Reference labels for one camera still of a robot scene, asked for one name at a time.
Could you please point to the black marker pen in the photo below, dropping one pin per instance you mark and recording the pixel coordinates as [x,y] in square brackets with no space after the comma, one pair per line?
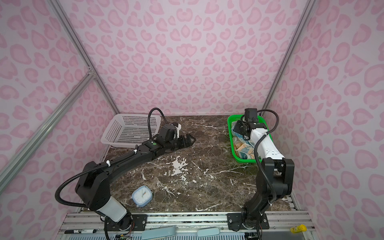
[89,231]

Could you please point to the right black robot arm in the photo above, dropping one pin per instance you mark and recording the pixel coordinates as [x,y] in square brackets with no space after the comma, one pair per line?
[275,172]

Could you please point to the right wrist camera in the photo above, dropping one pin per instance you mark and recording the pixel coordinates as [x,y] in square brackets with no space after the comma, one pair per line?
[251,115]

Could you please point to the right light blue pedal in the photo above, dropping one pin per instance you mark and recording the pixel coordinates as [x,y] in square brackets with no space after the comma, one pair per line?
[208,232]

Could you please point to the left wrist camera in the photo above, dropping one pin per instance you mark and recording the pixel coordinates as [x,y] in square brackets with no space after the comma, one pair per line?
[170,131]

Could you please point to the light blue pedal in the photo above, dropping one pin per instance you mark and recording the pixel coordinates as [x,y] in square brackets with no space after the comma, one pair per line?
[208,232]
[159,233]

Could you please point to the white perforated plastic basket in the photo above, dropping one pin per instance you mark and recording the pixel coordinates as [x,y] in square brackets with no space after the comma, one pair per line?
[129,130]

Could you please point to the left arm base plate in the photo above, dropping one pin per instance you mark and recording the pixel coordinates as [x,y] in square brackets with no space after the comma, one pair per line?
[136,222]

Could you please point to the aluminium front rail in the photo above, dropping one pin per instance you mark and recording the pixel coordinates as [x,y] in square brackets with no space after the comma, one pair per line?
[188,223]

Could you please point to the small light blue clock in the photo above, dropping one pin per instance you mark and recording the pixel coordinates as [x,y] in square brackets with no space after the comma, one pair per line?
[142,196]

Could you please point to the left light blue pedal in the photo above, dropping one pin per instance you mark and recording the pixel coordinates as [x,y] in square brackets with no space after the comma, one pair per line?
[159,233]

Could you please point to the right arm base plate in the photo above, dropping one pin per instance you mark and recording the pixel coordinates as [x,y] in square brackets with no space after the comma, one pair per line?
[235,222]

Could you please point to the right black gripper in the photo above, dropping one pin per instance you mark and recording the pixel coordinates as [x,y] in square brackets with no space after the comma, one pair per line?
[237,127]

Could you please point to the yellow glue stick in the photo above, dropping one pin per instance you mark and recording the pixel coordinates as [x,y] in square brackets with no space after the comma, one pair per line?
[298,229]

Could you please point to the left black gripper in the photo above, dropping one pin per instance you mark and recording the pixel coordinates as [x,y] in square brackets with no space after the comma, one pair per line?
[184,144]

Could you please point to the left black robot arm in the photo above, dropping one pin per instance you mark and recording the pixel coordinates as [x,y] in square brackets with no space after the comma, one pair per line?
[94,186]

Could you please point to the green plastic basket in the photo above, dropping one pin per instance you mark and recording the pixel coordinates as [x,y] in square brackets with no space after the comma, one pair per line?
[266,148]

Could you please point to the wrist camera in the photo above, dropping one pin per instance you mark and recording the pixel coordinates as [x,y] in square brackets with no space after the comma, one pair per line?
[251,115]
[170,131]

